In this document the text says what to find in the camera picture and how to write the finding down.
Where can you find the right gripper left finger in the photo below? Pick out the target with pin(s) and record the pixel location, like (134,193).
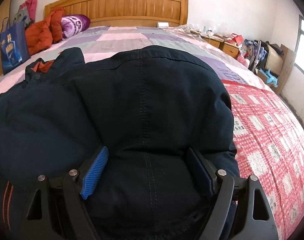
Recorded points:
(55,208)

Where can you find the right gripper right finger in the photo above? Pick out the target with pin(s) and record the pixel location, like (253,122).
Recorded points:
(239,209)

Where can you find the dark navy padded jacket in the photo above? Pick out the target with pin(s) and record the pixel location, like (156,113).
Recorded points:
(152,108)

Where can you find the pile of colourful clothes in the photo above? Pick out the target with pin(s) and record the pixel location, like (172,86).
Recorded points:
(251,53)

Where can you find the pink clothes on pile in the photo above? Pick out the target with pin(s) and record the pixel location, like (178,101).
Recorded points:
(31,6)

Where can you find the red white checkered blanket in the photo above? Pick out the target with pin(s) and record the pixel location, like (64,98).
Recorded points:
(270,144)

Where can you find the light blue plastic item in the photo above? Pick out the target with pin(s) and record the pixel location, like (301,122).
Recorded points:
(268,78)

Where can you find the cardboard box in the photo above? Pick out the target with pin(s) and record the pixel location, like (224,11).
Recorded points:
(280,61)

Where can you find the wooden nightstand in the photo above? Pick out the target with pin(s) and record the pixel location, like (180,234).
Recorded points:
(224,46)

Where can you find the pink purple patchwork bedsheet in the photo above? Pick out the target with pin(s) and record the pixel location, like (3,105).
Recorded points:
(98,43)

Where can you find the blue shopping bag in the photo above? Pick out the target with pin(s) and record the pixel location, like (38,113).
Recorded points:
(13,45)

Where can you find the orange red padded jacket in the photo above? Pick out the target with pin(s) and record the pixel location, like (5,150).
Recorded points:
(41,35)

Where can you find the purple patterned pillow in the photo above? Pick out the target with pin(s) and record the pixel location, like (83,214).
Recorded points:
(74,24)

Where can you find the white box on bed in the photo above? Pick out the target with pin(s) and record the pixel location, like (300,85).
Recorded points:
(162,24)

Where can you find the wooden bed headboard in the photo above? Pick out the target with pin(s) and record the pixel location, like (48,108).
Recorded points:
(126,13)

